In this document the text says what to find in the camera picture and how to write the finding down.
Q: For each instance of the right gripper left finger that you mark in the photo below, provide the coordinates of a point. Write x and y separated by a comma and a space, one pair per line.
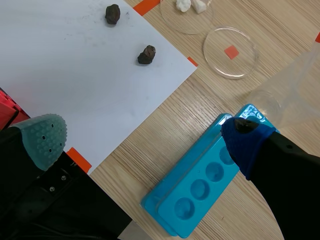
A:
40, 140

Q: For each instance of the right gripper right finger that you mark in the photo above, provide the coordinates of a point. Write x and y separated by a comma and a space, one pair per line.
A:
275, 175

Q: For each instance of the clear glass dish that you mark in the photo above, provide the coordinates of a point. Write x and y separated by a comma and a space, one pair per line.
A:
230, 53
187, 20

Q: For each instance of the turquoise rack with round holes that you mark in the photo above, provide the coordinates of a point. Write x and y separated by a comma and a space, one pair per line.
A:
195, 185

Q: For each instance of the white sheet of paper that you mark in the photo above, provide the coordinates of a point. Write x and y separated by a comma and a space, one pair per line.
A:
75, 62

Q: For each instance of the small dark stone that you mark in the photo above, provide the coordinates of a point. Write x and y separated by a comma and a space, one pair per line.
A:
112, 14
146, 54

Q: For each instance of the white lump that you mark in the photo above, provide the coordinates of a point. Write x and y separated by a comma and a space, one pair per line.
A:
199, 6
183, 5

